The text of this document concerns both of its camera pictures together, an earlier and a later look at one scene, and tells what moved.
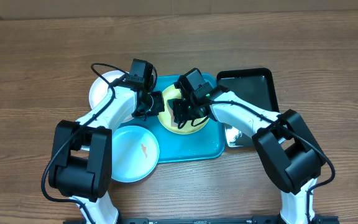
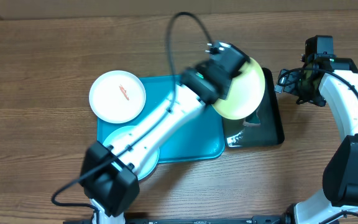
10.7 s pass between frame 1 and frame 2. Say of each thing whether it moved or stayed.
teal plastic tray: stayed
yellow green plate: moved
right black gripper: moved
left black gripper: moved
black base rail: stayed
